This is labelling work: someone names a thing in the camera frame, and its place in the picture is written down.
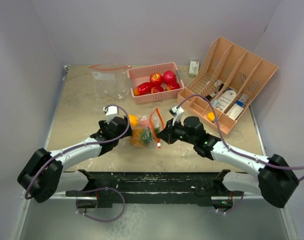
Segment fake red yellow mango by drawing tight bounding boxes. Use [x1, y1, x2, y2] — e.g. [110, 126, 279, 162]
[133, 82, 154, 96]

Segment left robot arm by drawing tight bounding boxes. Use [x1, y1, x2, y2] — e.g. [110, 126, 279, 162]
[17, 116, 132, 203]

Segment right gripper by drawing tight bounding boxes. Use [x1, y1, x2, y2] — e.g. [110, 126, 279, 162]
[157, 117, 196, 145]

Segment orange desk file organizer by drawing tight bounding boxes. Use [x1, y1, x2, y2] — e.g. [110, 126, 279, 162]
[177, 37, 278, 135]

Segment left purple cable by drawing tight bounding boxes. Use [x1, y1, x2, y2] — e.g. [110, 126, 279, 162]
[24, 104, 130, 223]

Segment pink plastic basket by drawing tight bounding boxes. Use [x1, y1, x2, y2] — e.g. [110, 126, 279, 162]
[127, 62, 184, 104]

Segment clear zip bag mixed fruit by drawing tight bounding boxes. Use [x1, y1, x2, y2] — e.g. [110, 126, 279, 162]
[129, 108, 165, 149]

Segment purple cable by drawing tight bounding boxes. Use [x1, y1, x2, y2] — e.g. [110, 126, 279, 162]
[24, 104, 130, 223]
[176, 94, 304, 216]

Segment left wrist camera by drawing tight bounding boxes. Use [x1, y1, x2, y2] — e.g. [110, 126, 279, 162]
[103, 105, 119, 123]

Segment fake yellow pepper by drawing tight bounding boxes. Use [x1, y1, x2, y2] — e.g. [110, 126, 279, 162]
[128, 114, 139, 127]

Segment clear zip bag red apples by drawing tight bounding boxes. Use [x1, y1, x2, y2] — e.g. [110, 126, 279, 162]
[89, 63, 131, 100]

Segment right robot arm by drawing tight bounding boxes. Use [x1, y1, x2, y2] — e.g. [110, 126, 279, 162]
[157, 116, 299, 208]

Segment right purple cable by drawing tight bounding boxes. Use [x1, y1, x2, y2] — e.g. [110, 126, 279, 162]
[176, 94, 304, 216]

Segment fake pink peach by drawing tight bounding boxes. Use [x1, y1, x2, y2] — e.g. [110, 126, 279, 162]
[139, 116, 149, 128]

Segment fake red apple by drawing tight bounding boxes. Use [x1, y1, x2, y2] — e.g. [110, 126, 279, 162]
[150, 72, 163, 86]
[163, 70, 176, 84]
[166, 81, 180, 91]
[151, 85, 164, 94]

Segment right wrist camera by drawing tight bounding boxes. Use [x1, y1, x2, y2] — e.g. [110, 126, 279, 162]
[169, 106, 184, 125]

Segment fake pineapple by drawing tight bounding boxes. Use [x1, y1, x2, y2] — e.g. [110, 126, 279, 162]
[129, 127, 157, 148]

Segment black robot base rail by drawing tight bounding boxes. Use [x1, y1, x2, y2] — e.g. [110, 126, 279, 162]
[66, 170, 242, 210]

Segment small white box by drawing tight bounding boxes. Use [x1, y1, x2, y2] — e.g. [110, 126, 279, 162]
[189, 61, 199, 77]

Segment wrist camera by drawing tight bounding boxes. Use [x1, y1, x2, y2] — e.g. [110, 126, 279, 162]
[169, 106, 184, 125]
[103, 105, 119, 123]

